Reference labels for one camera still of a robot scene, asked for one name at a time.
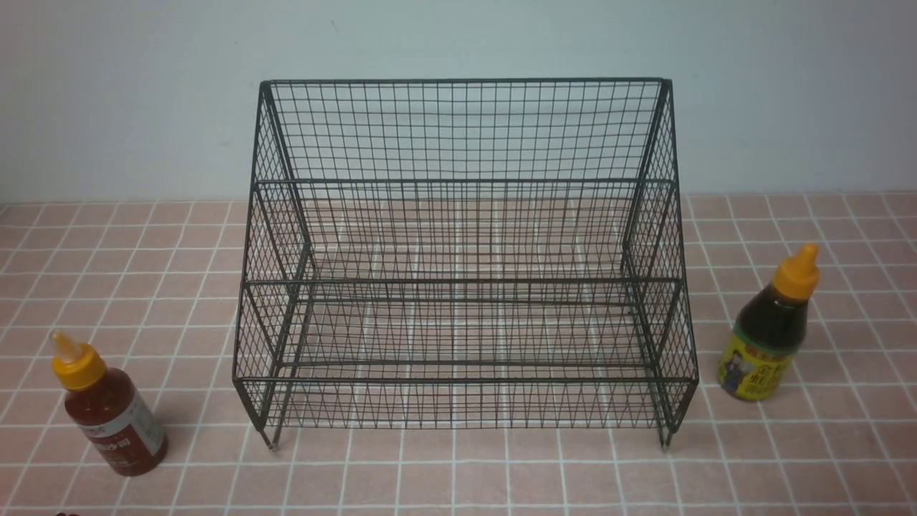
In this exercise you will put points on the dark sauce bottle yellow label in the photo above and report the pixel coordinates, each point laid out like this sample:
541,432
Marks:
770,329

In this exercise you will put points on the red ketchup bottle yellow cap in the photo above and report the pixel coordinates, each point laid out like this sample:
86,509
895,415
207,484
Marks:
108,409

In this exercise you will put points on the black wire mesh shelf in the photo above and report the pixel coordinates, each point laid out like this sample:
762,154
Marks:
465,254

